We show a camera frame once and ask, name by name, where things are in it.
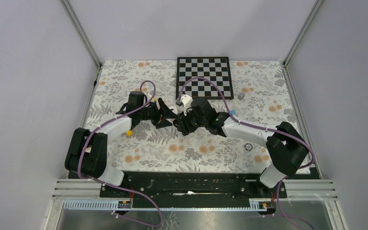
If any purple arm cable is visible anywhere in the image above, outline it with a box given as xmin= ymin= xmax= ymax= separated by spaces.
xmin=177 ymin=77 xmax=316 ymax=230
xmin=77 ymin=80 xmax=165 ymax=228

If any white earbud charging case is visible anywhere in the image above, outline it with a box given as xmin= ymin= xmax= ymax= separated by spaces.
xmin=169 ymin=106 xmax=178 ymax=115

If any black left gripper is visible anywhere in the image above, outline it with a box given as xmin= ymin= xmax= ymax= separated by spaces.
xmin=138 ymin=98 xmax=177 ymax=129

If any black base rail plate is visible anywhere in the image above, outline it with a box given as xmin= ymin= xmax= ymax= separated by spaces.
xmin=100 ymin=171 xmax=287 ymax=208

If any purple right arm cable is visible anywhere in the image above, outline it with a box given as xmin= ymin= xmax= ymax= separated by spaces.
xmin=177 ymin=77 xmax=316 ymax=230

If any slotted grey cable duct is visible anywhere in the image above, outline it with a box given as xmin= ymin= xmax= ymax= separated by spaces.
xmin=62 ymin=199 xmax=275 ymax=212

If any small grey cube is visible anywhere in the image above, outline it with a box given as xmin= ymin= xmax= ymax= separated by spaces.
xmin=237 ymin=92 xmax=245 ymax=101

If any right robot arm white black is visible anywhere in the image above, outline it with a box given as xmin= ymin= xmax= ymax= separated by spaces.
xmin=173 ymin=98 xmax=309 ymax=197

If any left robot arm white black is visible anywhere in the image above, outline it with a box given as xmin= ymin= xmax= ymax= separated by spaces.
xmin=65 ymin=91 xmax=177 ymax=197

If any black white checkerboard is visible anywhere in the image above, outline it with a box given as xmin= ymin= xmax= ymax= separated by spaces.
xmin=176 ymin=57 xmax=234 ymax=100

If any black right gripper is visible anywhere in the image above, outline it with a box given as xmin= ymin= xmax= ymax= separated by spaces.
xmin=177 ymin=105 xmax=207 ymax=136

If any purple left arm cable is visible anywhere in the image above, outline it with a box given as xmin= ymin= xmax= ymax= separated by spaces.
xmin=77 ymin=80 xmax=165 ymax=228

